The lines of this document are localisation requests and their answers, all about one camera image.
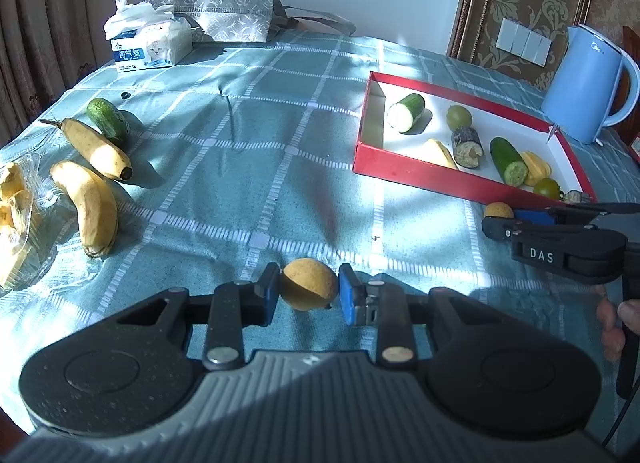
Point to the blue plaid bedspread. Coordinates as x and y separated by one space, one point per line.
243 155

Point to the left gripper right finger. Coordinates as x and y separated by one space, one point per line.
356 300

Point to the brown curtain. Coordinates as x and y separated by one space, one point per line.
46 49

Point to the cut cucumber half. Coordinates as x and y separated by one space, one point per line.
403 114

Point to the white wall switch panel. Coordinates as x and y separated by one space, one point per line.
524 43

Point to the red box by kettle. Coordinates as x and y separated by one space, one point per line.
634 148

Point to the silver patterned gift bag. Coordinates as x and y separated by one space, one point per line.
249 20

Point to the green cucumber end piece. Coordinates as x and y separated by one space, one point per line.
509 163

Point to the white tissue pack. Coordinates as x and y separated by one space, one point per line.
143 36

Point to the yellow-green lime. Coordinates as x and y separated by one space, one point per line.
458 116

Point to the large yellow fruit chunk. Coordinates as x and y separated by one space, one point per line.
537 168

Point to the red shallow cardboard tray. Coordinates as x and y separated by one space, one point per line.
383 152

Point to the dark eggplant end piece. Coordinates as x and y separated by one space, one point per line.
576 197

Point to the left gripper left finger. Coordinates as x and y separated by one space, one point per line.
259 299

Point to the peeled bananas in plastic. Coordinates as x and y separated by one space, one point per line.
30 206

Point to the green tomato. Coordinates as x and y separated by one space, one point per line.
548 187

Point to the person's right hand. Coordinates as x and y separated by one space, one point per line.
610 318

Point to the small yellow fruit piece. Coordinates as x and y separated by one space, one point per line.
436 153

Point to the small whole cucumber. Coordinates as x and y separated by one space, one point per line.
109 120

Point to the ornate brown headboard frame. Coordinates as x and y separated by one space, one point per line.
530 2

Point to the brown round longan fruit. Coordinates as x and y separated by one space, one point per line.
307 284

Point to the yellow banana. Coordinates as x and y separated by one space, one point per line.
105 157
95 206

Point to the light blue electric kettle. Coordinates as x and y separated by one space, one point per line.
581 94

